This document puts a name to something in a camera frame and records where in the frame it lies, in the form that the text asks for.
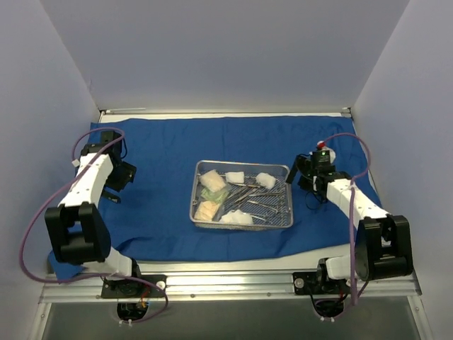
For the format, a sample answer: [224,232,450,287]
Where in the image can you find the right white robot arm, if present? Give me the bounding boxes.
[286,148,413,293]

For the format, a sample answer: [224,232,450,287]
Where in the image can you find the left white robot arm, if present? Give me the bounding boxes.
[45,128,143,297]

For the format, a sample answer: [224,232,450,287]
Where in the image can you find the steel surgical scissors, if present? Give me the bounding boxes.
[226,185,260,203]

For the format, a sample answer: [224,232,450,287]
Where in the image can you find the white gauze roll right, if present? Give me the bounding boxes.
[256,172,277,190]

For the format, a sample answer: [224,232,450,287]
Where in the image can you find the white gauze roll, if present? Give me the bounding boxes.
[256,172,277,190]
[225,171,245,184]

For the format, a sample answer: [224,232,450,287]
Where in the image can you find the steel hemostat clamp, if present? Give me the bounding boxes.
[246,192,285,214]

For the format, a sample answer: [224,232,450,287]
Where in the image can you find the white gauze roll middle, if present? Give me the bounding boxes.
[225,171,245,184]

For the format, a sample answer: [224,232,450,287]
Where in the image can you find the green paper packet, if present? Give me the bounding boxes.
[200,188,229,204]

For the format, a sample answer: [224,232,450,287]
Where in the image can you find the cream gauze pack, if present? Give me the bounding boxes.
[200,170,227,193]

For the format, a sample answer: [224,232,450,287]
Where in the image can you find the peach gauze pack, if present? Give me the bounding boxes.
[194,200,220,221]

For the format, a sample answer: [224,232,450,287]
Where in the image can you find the white gauze pad front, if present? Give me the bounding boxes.
[220,210,253,225]

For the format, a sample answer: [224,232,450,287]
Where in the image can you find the steel mesh instrument tray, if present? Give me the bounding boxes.
[189,160,294,231]

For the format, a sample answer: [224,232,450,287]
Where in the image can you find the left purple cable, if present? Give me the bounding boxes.
[19,127,170,324]

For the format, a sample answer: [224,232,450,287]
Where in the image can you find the aluminium back rail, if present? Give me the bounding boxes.
[99,108,352,122]

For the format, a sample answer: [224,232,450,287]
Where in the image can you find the aluminium rail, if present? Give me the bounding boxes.
[99,108,352,122]
[40,270,421,303]

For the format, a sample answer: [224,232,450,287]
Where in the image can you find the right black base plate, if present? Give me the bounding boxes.
[292,271,350,295]

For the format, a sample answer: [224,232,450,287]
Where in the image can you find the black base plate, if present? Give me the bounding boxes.
[292,271,350,295]
[101,273,167,298]

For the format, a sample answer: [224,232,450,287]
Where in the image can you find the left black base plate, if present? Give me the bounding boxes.
[101,273,167,298]

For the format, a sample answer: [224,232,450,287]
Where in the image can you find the aluminium front rail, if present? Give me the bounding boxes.
[40,270,421,303]

